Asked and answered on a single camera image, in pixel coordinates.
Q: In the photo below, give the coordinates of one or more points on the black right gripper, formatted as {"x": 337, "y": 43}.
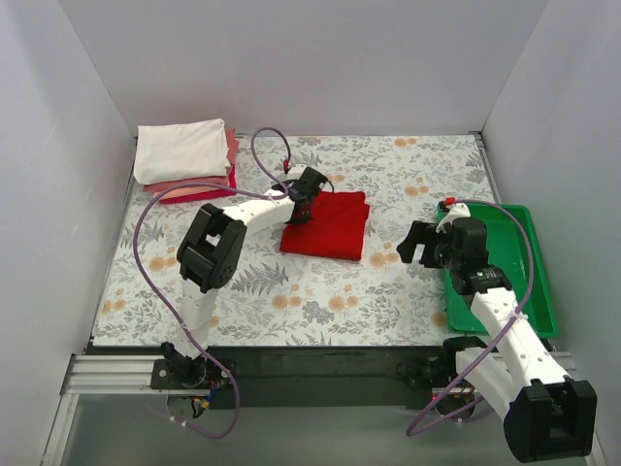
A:
{"x": 428, "y": 248}

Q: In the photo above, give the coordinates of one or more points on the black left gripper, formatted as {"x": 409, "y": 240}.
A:
{"x": 301, "y": 204}

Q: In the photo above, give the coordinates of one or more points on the red t shirt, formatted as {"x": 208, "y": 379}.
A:
{"x": 335, "y": 231}

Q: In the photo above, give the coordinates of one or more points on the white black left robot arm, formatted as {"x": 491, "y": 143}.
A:
{"x": 209, "y": 255}

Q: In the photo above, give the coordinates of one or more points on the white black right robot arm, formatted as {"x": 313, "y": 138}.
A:
{"x": 546, "y": 414}

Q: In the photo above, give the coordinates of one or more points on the green plastic tray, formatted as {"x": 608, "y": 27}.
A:
{"x": 505, "y": 233}

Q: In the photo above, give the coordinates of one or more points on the floral patterned table cloth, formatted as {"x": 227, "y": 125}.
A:
{"x": 287, "y": 299}

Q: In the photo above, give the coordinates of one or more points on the folded white t shirt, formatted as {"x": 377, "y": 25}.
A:
{"x": 174, "y": 152}

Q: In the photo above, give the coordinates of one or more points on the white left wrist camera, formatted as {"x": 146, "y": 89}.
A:
{"x": 293, "y": 170}

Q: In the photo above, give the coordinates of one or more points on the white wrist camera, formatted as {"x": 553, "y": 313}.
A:
{"x": 293, "y": 170}
{"x": 452, "y": 209}

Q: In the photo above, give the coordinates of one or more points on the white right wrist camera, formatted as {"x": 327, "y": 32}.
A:
{"x": 452, "y": 209}

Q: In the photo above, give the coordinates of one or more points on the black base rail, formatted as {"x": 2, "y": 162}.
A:
{"x": 278, "y": 377}

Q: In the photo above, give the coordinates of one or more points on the aluminium frame rail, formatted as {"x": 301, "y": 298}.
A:
{"x": 94, "y": 375}

